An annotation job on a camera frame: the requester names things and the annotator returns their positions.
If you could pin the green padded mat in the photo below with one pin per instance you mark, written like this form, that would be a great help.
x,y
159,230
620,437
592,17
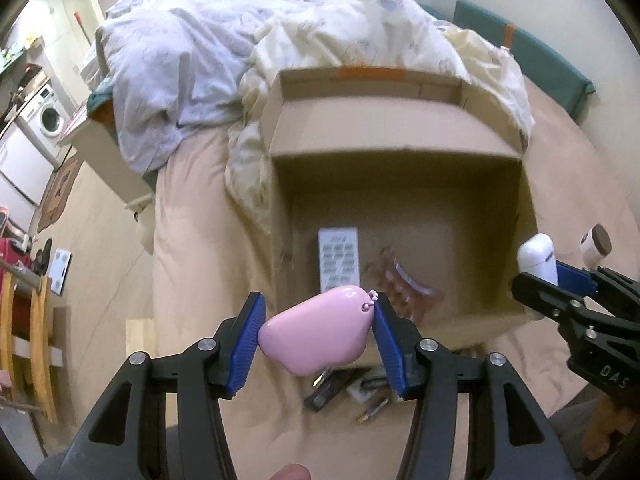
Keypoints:
x,y
540,50

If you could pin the wooden chair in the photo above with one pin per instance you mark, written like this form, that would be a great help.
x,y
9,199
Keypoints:
x,y
37,340

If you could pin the person's left hand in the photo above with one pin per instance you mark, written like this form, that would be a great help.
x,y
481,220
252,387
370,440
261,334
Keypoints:
x,y
291,472

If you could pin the person's grey trousers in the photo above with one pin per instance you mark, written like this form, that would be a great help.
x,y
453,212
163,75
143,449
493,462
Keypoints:
x,y
567,425

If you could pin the white bathroom scale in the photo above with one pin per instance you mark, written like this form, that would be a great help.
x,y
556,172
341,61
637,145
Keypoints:
x,y
60,270

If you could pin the small bottle with brown cap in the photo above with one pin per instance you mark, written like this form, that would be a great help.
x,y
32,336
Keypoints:
x,y
595,245

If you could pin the red bag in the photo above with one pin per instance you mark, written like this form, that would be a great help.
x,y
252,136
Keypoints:
x,y
10,260

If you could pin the cardboard box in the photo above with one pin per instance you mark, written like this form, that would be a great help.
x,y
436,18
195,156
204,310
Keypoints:
x,y
390,185

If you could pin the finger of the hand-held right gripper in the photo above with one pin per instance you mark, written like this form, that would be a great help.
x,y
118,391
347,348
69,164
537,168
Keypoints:
x,y
545,295
575,275

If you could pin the brown floor rug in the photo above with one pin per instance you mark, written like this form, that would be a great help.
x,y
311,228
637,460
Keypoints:
x,y
62,185

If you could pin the black flashlight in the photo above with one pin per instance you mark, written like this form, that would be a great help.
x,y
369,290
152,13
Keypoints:
x,y
327,390

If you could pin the person's right hand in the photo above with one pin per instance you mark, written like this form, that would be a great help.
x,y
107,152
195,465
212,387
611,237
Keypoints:
x,y
607,427

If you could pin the white remote control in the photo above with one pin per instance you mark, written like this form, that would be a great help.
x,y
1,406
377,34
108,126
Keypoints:
x,y
339,260

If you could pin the white washing machine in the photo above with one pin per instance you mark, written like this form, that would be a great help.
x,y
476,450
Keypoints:
x,y
45,115

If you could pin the cream printed blanket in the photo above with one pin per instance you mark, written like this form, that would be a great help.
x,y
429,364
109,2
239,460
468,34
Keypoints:
x,y
350,35

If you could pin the beige bed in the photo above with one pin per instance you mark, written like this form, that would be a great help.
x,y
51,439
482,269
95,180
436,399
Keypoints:
x,y
200,260

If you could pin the gold pen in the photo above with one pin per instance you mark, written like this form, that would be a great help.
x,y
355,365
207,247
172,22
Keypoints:
x,y
372,410

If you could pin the pink rounded plastic case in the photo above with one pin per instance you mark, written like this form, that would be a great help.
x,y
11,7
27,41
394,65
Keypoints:
x,y
315,332

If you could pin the white bedside table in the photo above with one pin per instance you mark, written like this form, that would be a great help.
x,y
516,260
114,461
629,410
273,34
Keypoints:
x,y
110,160

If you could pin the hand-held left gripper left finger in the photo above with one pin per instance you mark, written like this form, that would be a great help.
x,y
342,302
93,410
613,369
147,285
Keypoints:
x,y
247,340

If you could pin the white earbud case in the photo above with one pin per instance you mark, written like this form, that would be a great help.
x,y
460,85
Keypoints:
x,y
537,255

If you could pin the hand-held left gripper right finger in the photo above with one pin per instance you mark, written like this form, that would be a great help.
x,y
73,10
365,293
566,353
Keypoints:
x,y
390,345

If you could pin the white duvet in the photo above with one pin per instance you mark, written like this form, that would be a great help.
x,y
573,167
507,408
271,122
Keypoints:
x,y
175,60

